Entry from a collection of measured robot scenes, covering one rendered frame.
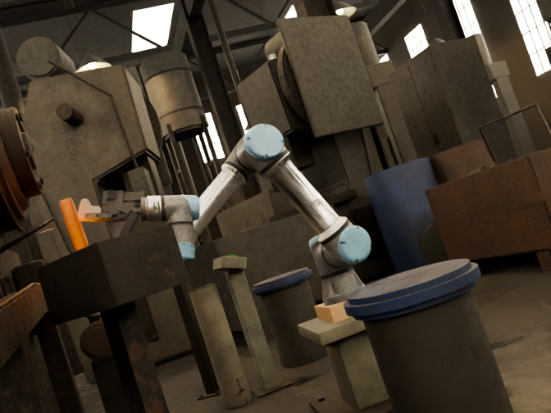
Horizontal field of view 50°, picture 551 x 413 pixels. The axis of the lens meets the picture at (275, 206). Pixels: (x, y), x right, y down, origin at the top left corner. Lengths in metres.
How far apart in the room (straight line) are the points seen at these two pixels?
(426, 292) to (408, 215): 3.59
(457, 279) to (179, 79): 9.93
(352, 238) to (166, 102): 9.21
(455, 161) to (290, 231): 1.63
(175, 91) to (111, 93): 6.19
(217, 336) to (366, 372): 0.80
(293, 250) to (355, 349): 2.28
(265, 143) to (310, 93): 3.36
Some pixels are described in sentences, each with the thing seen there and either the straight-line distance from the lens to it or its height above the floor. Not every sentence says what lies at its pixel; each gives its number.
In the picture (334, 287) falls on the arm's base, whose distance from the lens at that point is 1.95.
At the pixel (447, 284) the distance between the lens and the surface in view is 1.27.
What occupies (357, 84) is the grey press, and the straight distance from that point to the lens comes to 5.54.
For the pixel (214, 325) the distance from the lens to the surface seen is 2.53.
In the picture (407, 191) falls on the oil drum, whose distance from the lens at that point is 4.84.
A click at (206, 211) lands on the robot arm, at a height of 0.77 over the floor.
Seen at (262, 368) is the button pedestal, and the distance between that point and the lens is 2.64.
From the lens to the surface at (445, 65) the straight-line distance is 6.37.
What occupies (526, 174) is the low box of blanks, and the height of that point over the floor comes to 0.52.
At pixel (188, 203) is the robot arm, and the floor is 0.79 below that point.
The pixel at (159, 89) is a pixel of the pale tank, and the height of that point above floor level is 3.85.
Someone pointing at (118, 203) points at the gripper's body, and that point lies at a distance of 1.70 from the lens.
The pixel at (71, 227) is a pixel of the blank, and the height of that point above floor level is 0.81.
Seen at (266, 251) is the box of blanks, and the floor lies 0.56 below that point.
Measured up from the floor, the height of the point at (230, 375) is 0.13.
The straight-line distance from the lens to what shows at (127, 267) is 1.27.
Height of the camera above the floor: 0.61
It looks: 3 degrees up
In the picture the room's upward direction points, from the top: 18 degrees counter-clockwise
